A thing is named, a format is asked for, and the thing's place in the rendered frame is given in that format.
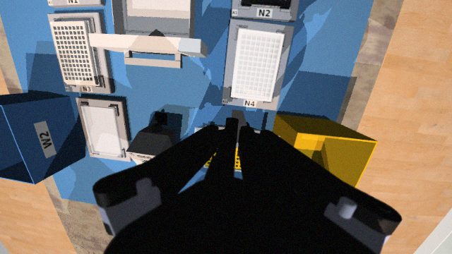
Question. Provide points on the yellow bin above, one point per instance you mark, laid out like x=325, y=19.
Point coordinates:
x=343, y=151

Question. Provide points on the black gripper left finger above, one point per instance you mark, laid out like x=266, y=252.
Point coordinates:
x=125, y=196

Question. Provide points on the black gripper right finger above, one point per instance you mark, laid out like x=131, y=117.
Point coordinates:
x=284, y=175

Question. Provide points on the blue bench mat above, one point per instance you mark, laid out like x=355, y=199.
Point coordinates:
x=325, y=43

